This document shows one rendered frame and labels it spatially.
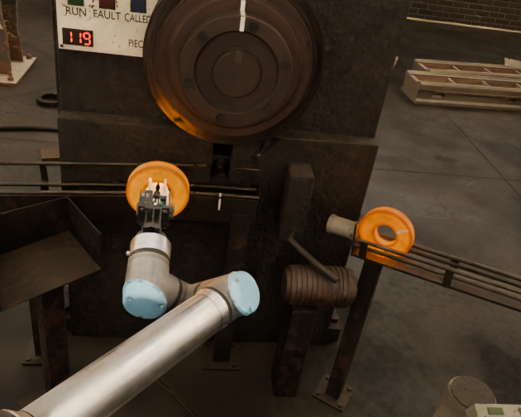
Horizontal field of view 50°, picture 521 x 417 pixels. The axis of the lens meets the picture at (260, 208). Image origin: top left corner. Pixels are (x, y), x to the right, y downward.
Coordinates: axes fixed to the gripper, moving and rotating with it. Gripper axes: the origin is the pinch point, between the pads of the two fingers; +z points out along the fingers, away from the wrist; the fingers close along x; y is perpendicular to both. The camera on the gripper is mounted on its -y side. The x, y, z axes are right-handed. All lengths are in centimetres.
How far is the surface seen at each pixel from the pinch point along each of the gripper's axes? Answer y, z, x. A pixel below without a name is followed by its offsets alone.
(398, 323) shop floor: -92, 17, -100
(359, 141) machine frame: -6, 30, -59
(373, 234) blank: -16, 2, -62
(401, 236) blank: -11, -2, -68
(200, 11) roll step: 34.0, 25.5, -7.0
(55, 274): -21.5, -14.4, 24.4
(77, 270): -21.4, -13.1, 19.3
